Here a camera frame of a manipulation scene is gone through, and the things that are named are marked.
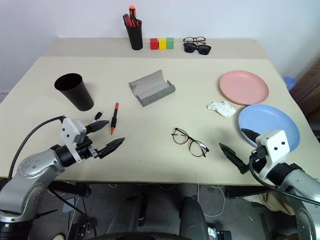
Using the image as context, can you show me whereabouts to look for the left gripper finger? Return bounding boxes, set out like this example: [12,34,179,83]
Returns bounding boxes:
[97,136,126,160]
[86,120,110,134]

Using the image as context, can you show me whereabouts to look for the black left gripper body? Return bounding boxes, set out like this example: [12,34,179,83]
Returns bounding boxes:
[74,136,101,160]

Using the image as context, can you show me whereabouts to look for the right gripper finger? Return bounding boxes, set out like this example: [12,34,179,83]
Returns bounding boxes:
[240,127,262,147]
[218,142,249,175]

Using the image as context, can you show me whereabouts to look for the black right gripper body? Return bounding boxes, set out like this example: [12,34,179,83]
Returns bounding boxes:
[246,146,267,174]

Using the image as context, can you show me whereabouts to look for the blue round plate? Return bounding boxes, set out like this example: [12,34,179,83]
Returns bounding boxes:
[237,104,301,153]

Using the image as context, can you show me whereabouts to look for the white tissue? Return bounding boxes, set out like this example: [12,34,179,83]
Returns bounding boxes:
[207,100,237,119]

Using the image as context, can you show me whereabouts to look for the red black pen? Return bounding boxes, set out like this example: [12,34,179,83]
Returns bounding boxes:
[110,102,120,136]

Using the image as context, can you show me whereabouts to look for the wide black plastic cup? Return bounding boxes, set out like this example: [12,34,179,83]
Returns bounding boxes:
[54,72,95,112]

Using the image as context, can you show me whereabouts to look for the pink round plate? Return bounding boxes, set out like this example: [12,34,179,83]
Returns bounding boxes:
[219,70,270,106]

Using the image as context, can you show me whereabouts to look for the blue plastic container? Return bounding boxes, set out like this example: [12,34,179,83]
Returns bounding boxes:
[282,75,297,92]

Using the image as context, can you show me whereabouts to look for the open grey glasses case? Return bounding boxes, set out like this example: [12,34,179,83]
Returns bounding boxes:
[128,69,176,108]

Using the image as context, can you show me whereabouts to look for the brown wooden furniture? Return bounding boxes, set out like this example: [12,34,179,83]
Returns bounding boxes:
[289,58,320,119]

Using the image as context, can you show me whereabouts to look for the dark rounded shape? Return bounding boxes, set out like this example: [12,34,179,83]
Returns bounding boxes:
[179,196,210,240]

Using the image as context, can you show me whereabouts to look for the tall black pen holder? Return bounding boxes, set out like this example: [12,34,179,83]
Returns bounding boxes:
[125,19,144,51]

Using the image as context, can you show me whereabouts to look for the red cube block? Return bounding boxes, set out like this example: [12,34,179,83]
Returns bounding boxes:
[149,37,160,51]

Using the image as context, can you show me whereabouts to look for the black sunglasses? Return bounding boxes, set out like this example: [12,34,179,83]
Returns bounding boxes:
[183,42,213,57]

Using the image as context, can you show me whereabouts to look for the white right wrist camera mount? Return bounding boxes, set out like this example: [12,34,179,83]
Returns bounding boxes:
[254,129,293,181]

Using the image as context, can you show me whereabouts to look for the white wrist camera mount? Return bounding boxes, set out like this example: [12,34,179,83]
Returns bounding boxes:
[254,129,293,181]
[60,117,88,165]

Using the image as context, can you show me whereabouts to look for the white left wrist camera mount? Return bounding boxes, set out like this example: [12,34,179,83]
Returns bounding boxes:
[60,117,88,165]

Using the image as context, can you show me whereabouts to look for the black table frame bar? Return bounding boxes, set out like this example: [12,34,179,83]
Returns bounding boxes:
[48,180,92,199]
[224,185,272,200]

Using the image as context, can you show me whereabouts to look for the white floor cable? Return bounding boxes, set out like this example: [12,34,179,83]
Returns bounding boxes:
[196,184,226,217]

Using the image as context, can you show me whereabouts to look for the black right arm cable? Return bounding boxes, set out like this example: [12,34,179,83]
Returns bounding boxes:
[248,149,320,204]

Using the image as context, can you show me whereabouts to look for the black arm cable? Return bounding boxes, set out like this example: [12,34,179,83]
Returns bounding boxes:
[248,149,320,204]
[8,115,66,181]

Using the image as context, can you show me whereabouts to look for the tortoise round frame glasses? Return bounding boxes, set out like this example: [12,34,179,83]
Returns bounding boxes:
[171,127,210,158]

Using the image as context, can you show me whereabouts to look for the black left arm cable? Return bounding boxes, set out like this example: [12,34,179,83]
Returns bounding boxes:
[8,115,66,181]

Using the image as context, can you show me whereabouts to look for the brown frame clear glasses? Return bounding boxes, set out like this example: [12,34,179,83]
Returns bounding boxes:
[182,36,207,46]

